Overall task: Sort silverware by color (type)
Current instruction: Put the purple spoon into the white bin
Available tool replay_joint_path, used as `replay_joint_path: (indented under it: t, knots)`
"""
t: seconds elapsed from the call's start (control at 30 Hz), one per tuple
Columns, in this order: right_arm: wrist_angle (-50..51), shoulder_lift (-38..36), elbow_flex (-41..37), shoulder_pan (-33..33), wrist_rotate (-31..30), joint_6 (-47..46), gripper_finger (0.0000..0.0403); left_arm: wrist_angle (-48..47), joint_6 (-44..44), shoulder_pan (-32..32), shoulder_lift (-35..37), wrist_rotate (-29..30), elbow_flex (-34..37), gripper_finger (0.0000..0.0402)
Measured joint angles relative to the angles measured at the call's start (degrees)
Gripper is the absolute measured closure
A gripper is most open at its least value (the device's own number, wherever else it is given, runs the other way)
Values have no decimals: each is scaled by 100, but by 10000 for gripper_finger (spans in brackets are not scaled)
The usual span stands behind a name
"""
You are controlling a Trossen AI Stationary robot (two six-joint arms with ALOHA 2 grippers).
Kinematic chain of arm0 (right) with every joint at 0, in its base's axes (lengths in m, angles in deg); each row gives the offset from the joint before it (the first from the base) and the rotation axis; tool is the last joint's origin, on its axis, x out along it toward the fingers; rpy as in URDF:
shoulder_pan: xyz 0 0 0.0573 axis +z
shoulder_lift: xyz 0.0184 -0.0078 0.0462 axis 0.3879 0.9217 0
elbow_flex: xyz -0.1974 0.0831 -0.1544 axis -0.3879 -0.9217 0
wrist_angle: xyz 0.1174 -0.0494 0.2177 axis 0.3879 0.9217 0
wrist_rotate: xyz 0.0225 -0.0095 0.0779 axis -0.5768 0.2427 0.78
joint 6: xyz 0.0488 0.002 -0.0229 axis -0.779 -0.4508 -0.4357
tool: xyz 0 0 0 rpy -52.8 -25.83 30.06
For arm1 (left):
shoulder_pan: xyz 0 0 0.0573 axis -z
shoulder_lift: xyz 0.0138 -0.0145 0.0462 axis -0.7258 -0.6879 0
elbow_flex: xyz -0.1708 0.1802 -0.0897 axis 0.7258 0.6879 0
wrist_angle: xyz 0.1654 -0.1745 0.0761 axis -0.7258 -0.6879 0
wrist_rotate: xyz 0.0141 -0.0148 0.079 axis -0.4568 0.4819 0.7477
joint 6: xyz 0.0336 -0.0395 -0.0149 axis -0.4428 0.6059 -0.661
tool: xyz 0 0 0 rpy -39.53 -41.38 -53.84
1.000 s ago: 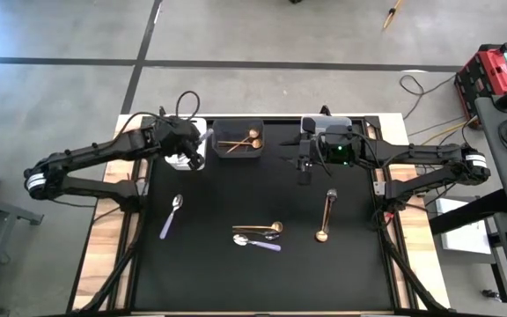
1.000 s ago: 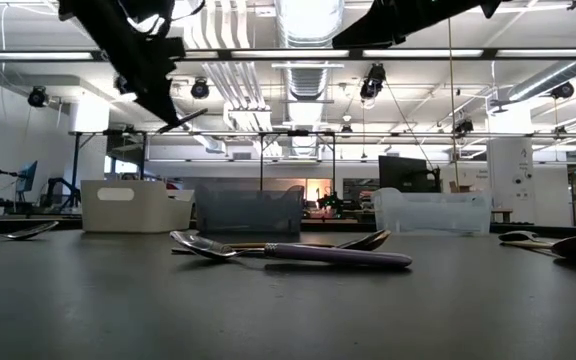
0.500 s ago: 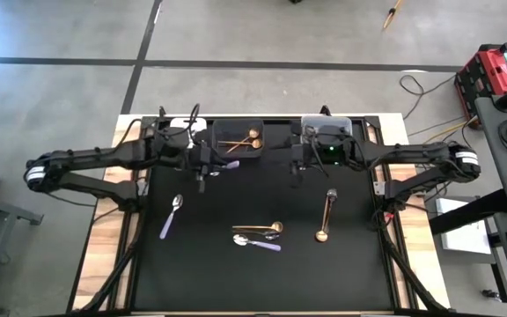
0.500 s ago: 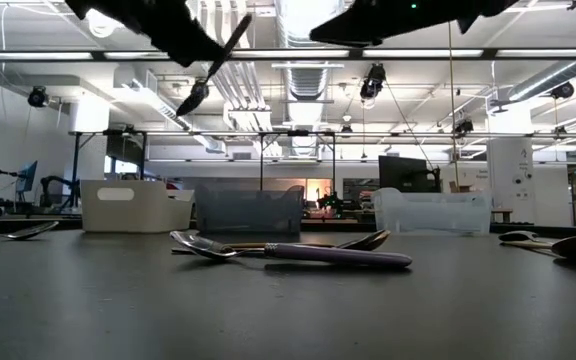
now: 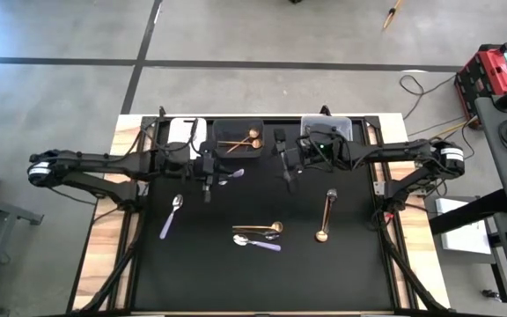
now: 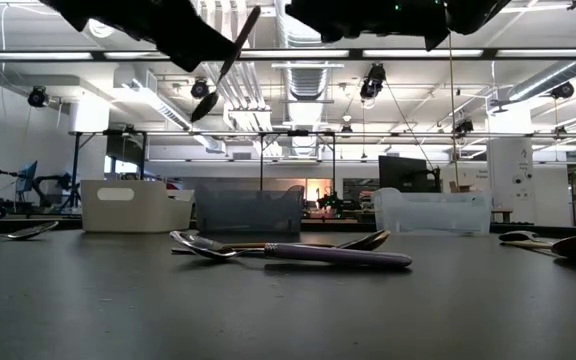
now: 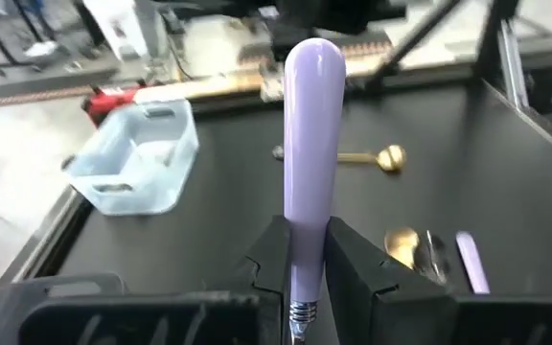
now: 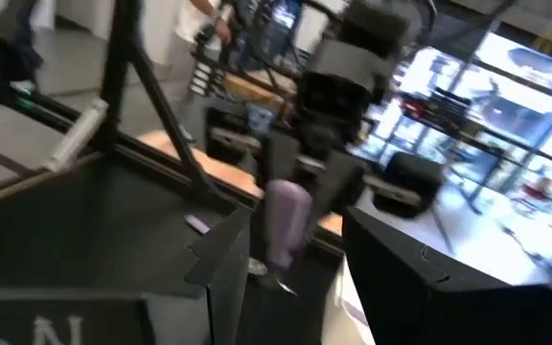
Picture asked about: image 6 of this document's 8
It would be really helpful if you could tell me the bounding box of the purple-handled silver spoon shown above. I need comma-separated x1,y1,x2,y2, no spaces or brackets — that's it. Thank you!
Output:
189,4,263,124
169,229,414,270
0,221,60,243

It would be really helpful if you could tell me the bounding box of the black ceiling camera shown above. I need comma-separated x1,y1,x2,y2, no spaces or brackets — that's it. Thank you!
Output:
453,117,475,137
359,63,388,100
189,78,211,100
549,80,576,100
26,85,50,109

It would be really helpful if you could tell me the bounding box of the thin hanging yellow cord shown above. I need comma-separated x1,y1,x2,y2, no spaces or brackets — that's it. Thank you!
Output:
446,34,462,190

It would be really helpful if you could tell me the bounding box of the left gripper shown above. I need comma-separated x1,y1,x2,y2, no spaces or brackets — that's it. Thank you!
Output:
75,0,239,74

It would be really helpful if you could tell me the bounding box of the small tilted monitor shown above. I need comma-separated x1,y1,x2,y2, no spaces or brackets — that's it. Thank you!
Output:
15,159,39,195

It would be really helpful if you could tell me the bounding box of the white plastic bin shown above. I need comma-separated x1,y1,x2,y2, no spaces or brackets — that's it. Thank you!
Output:
80,178,195,234

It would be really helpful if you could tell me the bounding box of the dark grey translucent bin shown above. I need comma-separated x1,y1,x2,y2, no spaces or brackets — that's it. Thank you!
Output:
195,184,305,236

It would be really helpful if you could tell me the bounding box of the dark slim metal spoon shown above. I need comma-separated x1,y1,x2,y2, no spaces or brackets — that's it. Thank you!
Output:
170,234,384,255
497,230,540,244

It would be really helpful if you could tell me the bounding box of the black computer monitor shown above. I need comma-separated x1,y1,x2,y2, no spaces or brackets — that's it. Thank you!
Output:
377,154,442,194

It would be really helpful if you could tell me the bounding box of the silver ventilation duct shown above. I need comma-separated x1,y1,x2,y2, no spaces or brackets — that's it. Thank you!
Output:
275,29,345,159
506,58,576,103

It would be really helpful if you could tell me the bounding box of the clear plastic bin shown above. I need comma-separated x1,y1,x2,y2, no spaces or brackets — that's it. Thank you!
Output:
371,187,493,235

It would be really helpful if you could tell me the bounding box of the black table mat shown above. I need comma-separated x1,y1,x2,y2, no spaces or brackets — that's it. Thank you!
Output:
0,227,576,360

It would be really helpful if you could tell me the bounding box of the white square pillar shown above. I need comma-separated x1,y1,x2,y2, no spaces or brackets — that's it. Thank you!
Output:
486,135,538,225

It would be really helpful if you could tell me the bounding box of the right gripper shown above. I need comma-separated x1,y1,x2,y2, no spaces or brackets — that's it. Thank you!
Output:
285,0,452,51

